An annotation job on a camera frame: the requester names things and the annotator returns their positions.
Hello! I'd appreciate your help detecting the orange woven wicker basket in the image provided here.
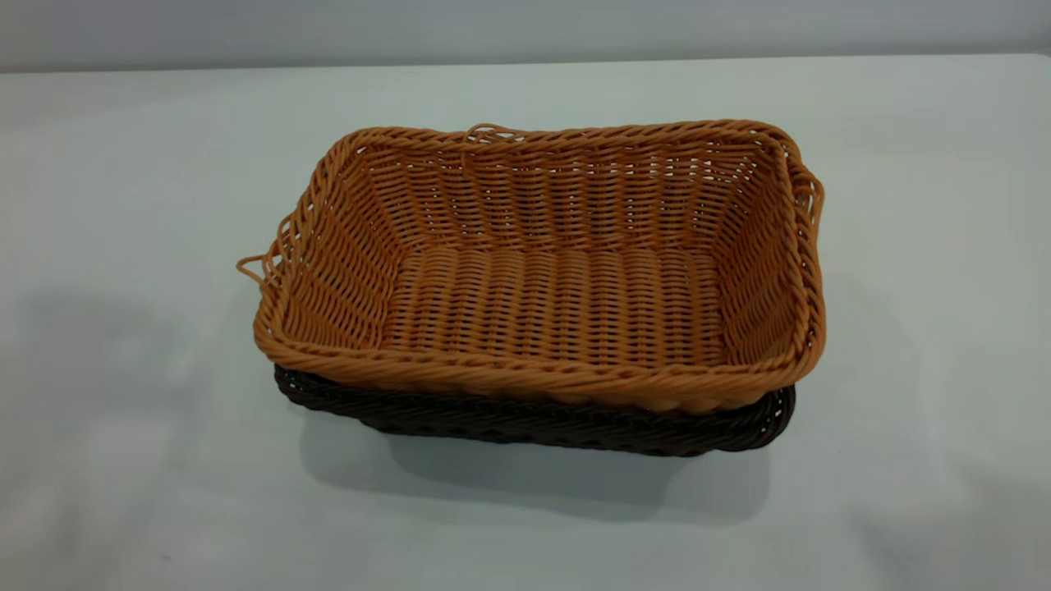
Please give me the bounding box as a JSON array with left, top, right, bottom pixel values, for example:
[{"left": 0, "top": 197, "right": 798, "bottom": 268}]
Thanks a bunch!
[{"left": 236, "top": 120, "right": 827, "bottom": 415}]

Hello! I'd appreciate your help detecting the black woven wicker basket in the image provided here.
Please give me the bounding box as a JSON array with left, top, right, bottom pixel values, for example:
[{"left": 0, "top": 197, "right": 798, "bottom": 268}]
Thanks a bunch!
[{"left": 273, "top": 364, "right": 796, "bottom": 458}]

